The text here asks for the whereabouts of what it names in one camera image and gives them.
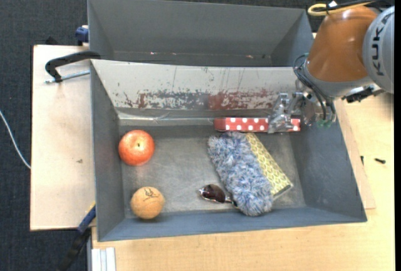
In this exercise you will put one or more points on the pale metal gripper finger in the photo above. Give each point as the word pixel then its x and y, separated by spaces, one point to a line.
pixel 279 125
pixel 282 103

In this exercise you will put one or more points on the red box with white dots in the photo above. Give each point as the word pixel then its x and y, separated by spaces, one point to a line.
pixel 241 124

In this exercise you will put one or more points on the yellow patterned packet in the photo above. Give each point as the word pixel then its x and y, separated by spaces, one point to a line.
pixel 272 169

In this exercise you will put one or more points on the blue fluffy duster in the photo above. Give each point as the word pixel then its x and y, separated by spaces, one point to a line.
pixel 241 172

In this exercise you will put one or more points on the small black screw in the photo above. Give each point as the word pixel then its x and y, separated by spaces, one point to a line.
pixel 380 161

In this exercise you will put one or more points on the dark sunglasses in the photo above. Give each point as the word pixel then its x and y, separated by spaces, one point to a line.
pixel 214 194

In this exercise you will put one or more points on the grey metal bin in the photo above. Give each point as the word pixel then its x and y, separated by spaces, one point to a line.
pixel 188 163

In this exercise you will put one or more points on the red apple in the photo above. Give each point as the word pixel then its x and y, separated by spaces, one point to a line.
pixel 136 147

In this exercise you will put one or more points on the tan cork ball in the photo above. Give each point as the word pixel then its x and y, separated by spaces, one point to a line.
pixel 147 202

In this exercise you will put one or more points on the black cylinder on white bracket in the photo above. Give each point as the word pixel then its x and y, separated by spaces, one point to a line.
pixel 360 94

